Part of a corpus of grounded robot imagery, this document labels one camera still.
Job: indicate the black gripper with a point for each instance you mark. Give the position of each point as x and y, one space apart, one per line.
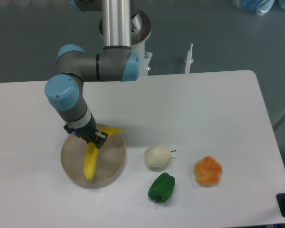
88 133

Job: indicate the yellow banana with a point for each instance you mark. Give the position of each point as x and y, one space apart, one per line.
92 151

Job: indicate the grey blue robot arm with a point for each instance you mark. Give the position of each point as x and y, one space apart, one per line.
117 62

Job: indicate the beige round plate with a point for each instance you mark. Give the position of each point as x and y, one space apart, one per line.
110 160

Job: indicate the white pear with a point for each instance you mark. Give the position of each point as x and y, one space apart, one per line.
157 157

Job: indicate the green bell pepper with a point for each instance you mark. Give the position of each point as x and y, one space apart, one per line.
162 188

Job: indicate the blue plastic bag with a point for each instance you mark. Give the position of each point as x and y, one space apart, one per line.
255 7

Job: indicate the white bracket right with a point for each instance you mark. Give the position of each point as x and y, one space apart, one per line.
189 60

